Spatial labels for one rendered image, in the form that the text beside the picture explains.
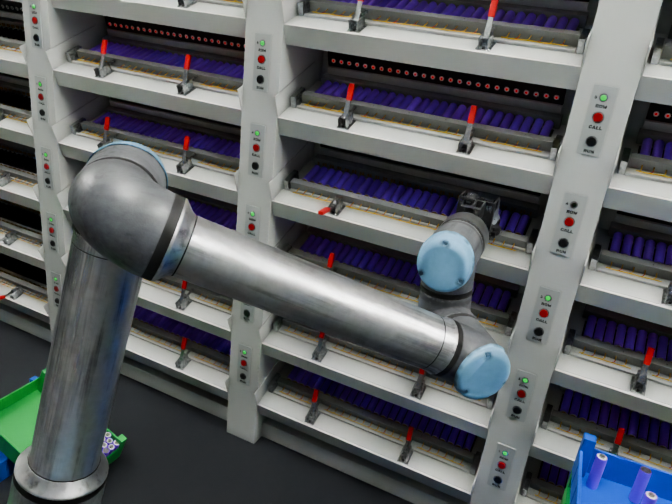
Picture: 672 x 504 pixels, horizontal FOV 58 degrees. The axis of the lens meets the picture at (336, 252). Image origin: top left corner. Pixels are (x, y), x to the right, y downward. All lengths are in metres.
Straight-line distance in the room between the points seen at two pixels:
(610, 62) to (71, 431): 1.08
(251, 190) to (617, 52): 0.82
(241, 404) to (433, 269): 0.91
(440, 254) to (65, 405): 0.63
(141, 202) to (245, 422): 1.12
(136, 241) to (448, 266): 0.49
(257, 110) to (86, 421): 0.75
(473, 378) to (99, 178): 0.58
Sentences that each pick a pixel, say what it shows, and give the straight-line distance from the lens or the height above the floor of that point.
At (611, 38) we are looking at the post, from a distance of 1.18.
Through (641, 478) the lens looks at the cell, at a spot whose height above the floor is 0.54.
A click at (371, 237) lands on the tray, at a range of 1.36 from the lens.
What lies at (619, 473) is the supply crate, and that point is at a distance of 1.19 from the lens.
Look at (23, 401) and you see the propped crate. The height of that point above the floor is 0.11.
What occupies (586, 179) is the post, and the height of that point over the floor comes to 0.93.
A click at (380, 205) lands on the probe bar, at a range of 1.37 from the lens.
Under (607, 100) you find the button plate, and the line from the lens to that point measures 1.18.
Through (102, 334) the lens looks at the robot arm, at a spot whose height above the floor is 0.69.
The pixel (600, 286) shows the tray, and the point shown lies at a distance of 1.27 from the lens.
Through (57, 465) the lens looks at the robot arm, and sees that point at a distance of 1.12.
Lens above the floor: 1.19
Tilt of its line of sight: 23 degrees down
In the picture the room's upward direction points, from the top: 7 degrees clockwise
